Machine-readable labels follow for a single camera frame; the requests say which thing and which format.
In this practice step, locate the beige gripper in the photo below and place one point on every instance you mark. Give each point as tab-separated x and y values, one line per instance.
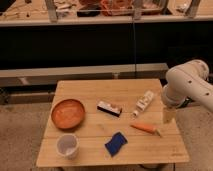
168	115

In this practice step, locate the orange pepper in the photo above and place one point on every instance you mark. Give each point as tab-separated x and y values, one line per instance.
146	127

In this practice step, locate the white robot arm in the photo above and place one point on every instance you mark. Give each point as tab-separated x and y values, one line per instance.
188	80

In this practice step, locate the white ceramic cup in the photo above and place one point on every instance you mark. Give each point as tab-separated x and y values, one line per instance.
67	146

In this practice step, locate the white tube bottle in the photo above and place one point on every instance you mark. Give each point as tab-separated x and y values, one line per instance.
143	103

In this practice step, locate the wooden table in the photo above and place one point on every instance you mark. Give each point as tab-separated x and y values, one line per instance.
99	127

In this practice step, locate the blue cloth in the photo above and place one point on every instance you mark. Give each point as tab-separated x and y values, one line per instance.
114	145

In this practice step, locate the black and white eraser block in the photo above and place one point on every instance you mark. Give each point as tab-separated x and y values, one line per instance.
109	108

